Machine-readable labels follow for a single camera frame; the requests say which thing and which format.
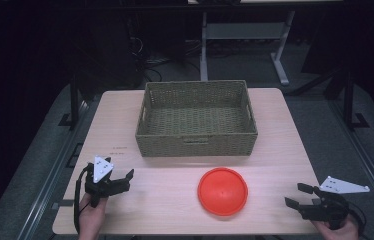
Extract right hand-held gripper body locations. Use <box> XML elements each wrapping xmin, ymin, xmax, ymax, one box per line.
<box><xmin>299</xmin><ymin>175</ymin><xmax>371</xmax><ymax>231</ymax></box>

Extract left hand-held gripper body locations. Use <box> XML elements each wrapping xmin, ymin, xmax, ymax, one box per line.
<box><xmin>84</xmin><ymin>154</ymin><xmax>131</xmax><ymax>209</ymax></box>

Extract red plastic plate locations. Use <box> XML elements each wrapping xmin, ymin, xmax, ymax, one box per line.
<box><xmin>197</xmin><ymin>166</ymin><xmax>249</xmax><ymax>217</ymax></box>

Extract green woven basket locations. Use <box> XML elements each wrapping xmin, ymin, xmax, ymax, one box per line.
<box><xmin>135</xmin><ymin>79</ymin><xmax>259</xmax><ymax>158</ymax></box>

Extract person's right hand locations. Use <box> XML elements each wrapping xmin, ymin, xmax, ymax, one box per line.
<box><xmin>311</xmin><ymin>214</ymin><xmax>360</xmax><ymax>240</ymax></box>

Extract person's left hand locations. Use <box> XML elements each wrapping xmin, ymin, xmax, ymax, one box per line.
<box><xmin>78</xmin><ymin>193</ymin><xmax>110</xmax><ymax>240</ymax></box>

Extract black metal stand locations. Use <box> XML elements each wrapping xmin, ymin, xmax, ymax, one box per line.
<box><xmin>58</xmin><ymin>71</ymin><xmax>81</xmax><ymax>131</ymax></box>
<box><xmin>342</xmin><ymin>68</ymin><xmax>371</xmax><ymax>132</ymax></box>

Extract black cable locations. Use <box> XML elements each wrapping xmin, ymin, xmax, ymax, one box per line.
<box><xmin>73</xmin><ymin>165</ymin><xmax>92</xmax><ymax>235</ymax></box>
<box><xmin>347</xmin><ymin>200</ymin><xmax>369</xmax><ymax>238</ymax></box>

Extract aluminium floor rail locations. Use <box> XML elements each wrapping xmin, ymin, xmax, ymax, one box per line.
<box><xmin>16</xmin><ymin>99</ymin><xmax>93</xmax><ymax>240</ymax></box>
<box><xmin>328</xmin><ymin>99</ymin><xmax>374</xmax><ymax>231</ymax></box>

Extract tangle of floor cables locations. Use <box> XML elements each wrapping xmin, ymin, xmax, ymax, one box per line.
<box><xmin>126</xmin><ymin>34</ymin><xmax>203</xmax><ymax>83</ymax></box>

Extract white metal table frame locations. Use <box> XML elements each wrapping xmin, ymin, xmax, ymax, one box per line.
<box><xmin>199</xmin><ymin>9</ymin><xmax>297</xmax><ymax>87</ymax></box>

